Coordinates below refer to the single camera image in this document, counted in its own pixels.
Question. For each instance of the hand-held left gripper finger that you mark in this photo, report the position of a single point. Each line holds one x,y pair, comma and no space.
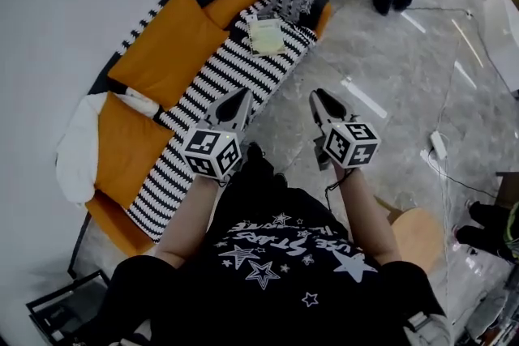
215,115
245,113

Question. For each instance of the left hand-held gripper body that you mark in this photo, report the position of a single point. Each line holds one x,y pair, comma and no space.
211,152

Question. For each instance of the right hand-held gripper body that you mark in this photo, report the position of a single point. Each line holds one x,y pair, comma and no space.
353,143

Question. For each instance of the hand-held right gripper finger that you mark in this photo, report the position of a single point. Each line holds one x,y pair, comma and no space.
316,113
346,115

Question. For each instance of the black white striped sofa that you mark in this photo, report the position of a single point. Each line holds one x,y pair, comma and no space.
113,227

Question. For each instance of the person's right forearm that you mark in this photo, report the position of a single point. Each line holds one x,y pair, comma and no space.
365,214

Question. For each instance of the person's left forearm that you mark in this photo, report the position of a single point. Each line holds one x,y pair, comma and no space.
190,219

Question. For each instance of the black white striped throw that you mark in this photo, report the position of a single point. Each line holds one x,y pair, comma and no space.
227,81

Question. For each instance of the large orange cushion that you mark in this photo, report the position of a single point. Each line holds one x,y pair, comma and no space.
166,48
129,150

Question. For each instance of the white power strip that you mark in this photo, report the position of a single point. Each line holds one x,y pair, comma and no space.
438,145

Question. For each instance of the round wooden stool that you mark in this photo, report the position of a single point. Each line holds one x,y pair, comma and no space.
413,235

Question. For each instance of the small orange cushion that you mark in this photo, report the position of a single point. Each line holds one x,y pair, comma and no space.
231,2

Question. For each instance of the grey patterned cushion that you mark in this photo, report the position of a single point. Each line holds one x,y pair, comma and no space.
294,0

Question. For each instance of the black star print t-shirt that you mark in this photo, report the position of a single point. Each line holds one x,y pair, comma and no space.
267,287

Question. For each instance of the white table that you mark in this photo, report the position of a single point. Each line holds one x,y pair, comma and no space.
503,36

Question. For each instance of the black metal frame rack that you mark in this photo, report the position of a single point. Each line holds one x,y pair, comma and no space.
52,312

